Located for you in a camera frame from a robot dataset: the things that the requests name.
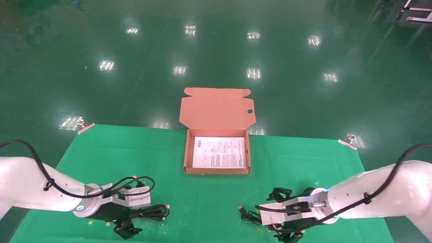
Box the orange cardboard box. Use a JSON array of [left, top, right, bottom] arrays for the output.
[[179, 87, 256, 175]]

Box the green table mat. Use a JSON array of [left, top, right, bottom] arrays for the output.
[[10, 124, 394, 243]]

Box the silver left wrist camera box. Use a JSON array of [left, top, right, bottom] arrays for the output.
[[87, 184, 151, 209]]

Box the black data cable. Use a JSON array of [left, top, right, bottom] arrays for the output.
[[128, 205, 170, 221]]

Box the black wired computer mouse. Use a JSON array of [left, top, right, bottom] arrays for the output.
[[237, 187, 318, 225]]

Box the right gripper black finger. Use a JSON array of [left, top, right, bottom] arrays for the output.
[[268, 224, 304, 243], [267, 187, 293, 203]]

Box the white printed paper sheet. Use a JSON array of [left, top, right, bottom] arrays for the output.
[[192, 136, 247, 169]]

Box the white metal frame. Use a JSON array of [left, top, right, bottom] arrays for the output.
[[395, 0, 432, 23]]

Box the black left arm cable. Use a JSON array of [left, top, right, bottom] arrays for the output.
[[0, 140, 156, 199]]

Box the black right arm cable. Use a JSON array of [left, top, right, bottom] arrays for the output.
[[256, 143, 432, 225]]

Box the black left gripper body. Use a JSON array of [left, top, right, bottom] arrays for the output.
[[91, 202, 135, 225]]

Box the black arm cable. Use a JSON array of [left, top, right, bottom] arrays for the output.
[[0, 140, 156, 199], [256, 143, 432, 225]]

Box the metal binder clip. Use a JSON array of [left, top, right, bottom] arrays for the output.
[[338, 134, 358, 151], [77, 117, 96, 135]]

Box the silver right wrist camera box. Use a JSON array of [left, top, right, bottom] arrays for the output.
[[258, 197, 313, 225]]

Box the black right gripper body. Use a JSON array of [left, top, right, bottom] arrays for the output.
[[285, 216, 338, 232]]

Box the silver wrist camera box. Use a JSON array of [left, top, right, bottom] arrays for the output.
[[87, 184, 151, 209], [258, 197, 313, 225]]

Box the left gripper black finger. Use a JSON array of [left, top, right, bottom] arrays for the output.
[[123, 181, 147, 190], [114, 219, 143, 240]]

